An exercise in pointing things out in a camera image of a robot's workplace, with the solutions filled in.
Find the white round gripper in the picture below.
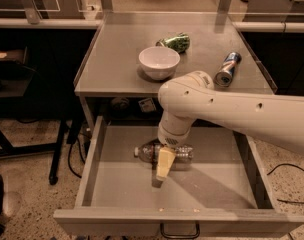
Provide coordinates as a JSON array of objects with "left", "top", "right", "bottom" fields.
[{"left": 156, "top": 112, "right": 192, "bottom": 181}]

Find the clear plastic water bottle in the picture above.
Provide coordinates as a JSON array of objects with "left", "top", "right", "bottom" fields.
[{"left": 134, "top": 142, "right": 194, "bottom": 170}]

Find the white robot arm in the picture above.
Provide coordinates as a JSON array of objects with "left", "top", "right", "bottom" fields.
[{"left": 158, "top": 71, "right": 304, "bottom": 155}]

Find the grey open top drawer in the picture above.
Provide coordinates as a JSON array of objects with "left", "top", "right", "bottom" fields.
[{"left": 54, "top": 118, "right": 304, "bottom": 238}]

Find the dark round object under counter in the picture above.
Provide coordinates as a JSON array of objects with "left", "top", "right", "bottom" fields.
[{"left": 110, "top": 97, "right": 130, "bottom": 115}]

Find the grey metal counter cabinet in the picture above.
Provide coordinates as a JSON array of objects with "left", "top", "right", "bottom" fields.
[{"left": 75, "top": 12, "right": 272, "bottom": 127}]

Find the small white tag box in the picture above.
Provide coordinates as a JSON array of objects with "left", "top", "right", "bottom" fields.
[{"left": 139, "top": 98, "right": 156, "bottom": 113}]

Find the white ceramic bowl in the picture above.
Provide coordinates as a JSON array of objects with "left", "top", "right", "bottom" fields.
[{"left": 138, "top": 46, "right": 180, "bottom": 80}]

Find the blue silver energy drink can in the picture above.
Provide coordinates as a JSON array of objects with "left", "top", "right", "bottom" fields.
[{"left": 214, "top": 52, "right": 242, "bottom": 87}]

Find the green crumpled snack bag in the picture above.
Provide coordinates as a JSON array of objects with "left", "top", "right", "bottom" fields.
[{"left": 156, "top": 33, "right": 190, "bottom": 53}]

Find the black drawer handle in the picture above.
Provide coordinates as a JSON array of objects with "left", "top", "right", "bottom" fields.
[{"left": 159, "top": 222, "right": 201, "bottom": 240}]

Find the black floor cable left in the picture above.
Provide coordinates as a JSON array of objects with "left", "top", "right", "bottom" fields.
[{"left": 67, "top": 130, "right": 91, "bottom": 179}]

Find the black floor cable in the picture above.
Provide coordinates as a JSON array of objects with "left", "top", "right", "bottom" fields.
[
  {"left": 266, "top": 163, "right": 304, "bottom": 205},
  {"left": 67, "top": 130, "right": 91, "bottom": 179}
]

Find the black table leg frame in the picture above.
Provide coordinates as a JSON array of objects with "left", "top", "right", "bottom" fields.
[{"left": 0, "top": 120, "right": 85, "bottom": 185}]

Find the black floor cable right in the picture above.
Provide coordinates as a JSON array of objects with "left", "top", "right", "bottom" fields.
[{"left": 266, "top": 163, "right": 304, "bottom": 205}]

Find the white horizontal rail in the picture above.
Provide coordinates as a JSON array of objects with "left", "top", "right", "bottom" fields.
[{"left": 0, "top": 18, "right": 304, "bottom": 33}]

